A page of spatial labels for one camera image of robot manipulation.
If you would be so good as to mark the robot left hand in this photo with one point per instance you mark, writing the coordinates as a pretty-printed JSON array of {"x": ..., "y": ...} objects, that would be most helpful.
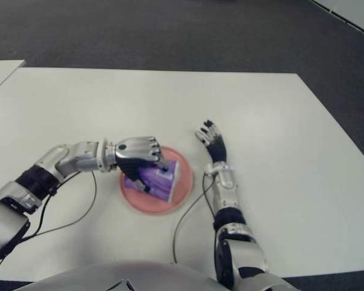
[{"x": 133, "y": 153}]

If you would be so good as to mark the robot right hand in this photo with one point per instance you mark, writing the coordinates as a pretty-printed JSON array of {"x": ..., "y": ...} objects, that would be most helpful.
[{"x": 217, "y": 147}]

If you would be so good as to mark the purple tissue paper pack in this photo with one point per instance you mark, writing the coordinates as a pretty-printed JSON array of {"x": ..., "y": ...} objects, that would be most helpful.
[{"x": 163, "y": 186}]

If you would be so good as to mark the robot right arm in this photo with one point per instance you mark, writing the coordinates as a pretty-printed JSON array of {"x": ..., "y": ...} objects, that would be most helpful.
[{"x": 230, "y": 212}]

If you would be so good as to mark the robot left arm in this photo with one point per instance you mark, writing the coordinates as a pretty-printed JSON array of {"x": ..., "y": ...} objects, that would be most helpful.
[{"x": 63, "y": 160}]

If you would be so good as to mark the pink round plate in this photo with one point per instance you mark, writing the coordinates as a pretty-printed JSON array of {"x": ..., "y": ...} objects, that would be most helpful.
[{"x": 186, "y": 179}]

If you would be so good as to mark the silver robot torso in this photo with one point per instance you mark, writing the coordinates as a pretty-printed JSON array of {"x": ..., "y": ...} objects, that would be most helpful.
[{"x": 139, "y": 277}]

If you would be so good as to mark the white side table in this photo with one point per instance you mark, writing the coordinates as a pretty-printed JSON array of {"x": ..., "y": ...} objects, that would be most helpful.
[{"x": 0, "y": 74}]

